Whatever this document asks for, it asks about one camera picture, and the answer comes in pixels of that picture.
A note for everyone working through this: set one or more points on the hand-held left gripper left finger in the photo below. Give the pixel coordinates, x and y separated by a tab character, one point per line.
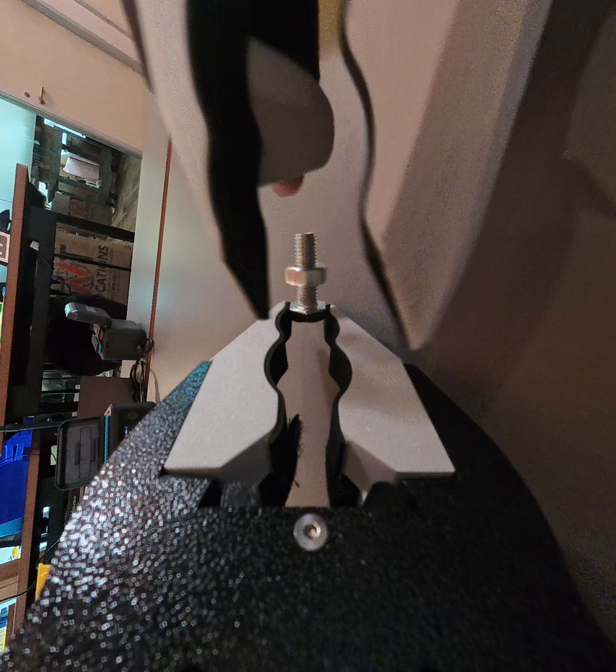
224	409

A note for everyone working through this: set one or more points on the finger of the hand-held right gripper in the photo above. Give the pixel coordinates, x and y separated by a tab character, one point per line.
182	78
418	105

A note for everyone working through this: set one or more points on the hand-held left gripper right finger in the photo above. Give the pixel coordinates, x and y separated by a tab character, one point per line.
392	414

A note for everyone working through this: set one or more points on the silver hex bolt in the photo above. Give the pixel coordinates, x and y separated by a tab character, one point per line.
306	252

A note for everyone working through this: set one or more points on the silver hex nut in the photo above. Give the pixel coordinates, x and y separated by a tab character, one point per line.
306	275

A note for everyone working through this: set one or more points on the person's right hand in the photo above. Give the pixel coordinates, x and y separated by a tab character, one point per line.
288	187

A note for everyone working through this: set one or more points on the dark metal cart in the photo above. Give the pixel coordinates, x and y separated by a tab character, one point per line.
85	157

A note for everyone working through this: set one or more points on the black battery charger dock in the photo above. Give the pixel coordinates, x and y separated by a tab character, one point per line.
111	333

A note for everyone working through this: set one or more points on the black device with screen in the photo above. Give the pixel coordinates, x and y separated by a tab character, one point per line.
85	446

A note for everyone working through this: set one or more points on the brown cardboard box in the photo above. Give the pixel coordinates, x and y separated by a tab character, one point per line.
95	265

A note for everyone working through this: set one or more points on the dark table with wooden edge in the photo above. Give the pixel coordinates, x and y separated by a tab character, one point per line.
22	315

